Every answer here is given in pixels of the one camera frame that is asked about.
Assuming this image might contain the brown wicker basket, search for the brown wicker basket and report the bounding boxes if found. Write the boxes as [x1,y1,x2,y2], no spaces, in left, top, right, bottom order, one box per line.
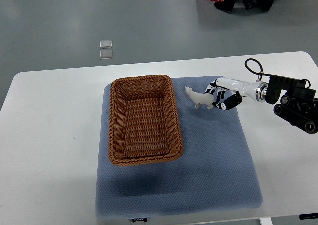
[108,75,184,166]

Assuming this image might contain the black table control panel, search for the black table control panel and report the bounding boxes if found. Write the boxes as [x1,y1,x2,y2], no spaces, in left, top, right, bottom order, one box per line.
[299,213,318,220]

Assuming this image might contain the upper metal floor plate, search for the upper metal floor plate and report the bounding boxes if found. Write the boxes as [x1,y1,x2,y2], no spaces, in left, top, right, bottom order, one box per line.
[100,40,113,49]

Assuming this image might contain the white bear figurine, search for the white bear figurine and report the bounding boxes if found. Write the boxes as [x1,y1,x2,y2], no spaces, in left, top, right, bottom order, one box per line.
[185,87,215,110]

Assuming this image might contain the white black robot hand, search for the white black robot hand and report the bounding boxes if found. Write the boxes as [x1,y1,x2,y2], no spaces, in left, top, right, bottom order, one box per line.
[205,77,268,111]

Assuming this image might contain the black label tag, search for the black label tag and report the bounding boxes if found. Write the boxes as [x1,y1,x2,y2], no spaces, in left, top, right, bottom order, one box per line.
[131,217,148,223]

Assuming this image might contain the blue textured mat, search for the blue textured mat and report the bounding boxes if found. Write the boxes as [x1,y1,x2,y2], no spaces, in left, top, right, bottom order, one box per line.
[95,76,263,220]

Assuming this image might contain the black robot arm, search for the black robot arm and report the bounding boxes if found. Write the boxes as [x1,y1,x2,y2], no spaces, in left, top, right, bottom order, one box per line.
[244,58,318,134]

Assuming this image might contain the lower metal floor plate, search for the lower metal floor plate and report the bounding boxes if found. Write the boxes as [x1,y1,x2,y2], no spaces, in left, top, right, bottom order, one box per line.
[100,49,113,60]

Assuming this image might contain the metal floor plate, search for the metal floor plate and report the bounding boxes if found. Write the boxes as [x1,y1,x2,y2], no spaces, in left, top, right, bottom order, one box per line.
[100,40,113,49]
[100,49,113,60]

